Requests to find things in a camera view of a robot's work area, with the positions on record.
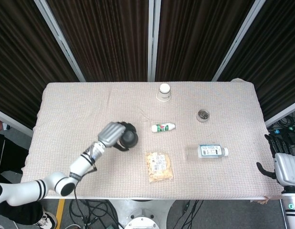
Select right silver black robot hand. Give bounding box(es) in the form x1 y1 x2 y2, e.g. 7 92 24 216
256 133 295 187

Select beige waffle tablecloth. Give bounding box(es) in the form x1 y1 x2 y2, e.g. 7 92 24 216
20 78 285 201

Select black round jar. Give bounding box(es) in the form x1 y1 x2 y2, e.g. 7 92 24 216
119 123 139 148

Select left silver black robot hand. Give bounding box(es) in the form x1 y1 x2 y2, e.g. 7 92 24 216
97 121 137 152

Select black white sneaker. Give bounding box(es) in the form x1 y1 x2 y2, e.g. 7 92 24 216
34 207 58 229

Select aluminium partition post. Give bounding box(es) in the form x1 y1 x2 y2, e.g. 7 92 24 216
147 0 162 82
211 0 266 82
0 107 34 138
34 0 86 83
265 99 295 127

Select person in black clothes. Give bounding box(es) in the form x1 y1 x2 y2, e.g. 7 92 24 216
0 118 44 227

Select clear bag of yellow snacks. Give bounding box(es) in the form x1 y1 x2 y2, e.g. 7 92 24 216
145 151 174 184

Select black floor cable tangle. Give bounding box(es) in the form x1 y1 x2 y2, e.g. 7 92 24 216
178 199 205 229
268 112 295 156
69 199 121 229

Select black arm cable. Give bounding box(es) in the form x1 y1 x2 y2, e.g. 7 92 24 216
73 164 98 206

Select white paper cup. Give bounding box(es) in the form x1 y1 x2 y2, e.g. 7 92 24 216
156 83 173 103

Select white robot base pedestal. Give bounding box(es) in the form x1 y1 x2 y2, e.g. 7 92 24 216
106 199 175 229

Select round clear box metal bits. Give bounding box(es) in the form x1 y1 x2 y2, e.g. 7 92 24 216
196 109 211 123

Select clear plastic bottle white label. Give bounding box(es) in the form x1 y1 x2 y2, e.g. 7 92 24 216
186 143 229 161

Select white milk bottle green label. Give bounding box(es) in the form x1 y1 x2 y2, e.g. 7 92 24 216
151 122 176 133

